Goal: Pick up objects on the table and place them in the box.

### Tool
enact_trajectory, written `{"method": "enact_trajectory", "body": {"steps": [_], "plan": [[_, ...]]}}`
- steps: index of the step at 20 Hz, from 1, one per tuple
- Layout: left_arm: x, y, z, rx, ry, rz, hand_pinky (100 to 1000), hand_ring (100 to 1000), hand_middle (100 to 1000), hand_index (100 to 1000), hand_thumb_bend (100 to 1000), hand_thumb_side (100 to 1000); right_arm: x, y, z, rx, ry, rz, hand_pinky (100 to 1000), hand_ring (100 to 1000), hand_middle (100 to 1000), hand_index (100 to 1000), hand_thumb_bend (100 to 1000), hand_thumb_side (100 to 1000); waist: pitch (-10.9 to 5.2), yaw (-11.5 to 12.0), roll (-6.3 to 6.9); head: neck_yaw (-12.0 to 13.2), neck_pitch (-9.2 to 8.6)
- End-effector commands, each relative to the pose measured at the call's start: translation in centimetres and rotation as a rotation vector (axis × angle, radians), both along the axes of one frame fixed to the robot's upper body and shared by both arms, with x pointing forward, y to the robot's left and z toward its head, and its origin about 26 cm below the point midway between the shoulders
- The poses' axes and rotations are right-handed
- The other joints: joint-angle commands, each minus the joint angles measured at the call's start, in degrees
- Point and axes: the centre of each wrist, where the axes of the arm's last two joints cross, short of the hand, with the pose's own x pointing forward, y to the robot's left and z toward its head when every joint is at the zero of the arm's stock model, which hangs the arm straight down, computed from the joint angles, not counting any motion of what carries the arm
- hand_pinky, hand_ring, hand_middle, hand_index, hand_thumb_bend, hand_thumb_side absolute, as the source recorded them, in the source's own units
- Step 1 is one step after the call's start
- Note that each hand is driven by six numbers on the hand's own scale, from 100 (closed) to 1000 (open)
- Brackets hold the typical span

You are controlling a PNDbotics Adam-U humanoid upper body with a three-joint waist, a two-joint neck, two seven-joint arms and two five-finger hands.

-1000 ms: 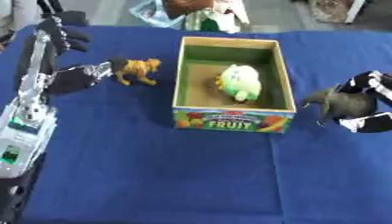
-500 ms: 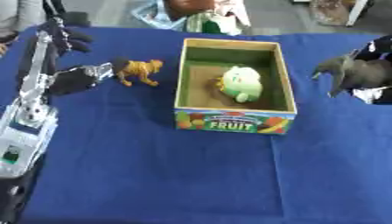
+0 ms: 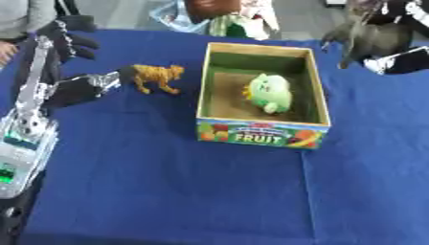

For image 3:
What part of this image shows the person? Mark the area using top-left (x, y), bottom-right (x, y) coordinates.
top-left (0, 0), bottom-right (59, 41)

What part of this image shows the orange toy tiger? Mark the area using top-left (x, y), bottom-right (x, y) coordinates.
top-left (130, 63), bottom-right (187, 96)

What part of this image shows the person's hand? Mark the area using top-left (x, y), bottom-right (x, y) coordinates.
top-left (0, 40), bottom-right (20, 67)

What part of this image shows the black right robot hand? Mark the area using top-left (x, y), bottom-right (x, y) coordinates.
top-left (320, 12), bottom-right (429, 77)

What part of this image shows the green soft toy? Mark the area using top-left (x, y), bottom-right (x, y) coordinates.
top-left (241, 73), bottom-right (295, 115)

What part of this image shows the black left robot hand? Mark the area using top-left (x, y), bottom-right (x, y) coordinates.
top-left (10, 14), bottom-right (138, 112)

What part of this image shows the cardboard box with green inside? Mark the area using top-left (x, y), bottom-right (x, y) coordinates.
top-left (194, 41), bottom-right (334, 150)

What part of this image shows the clear plastic bag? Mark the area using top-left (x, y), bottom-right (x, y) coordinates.
top-left (148, 0), bottom-right (282, 41)

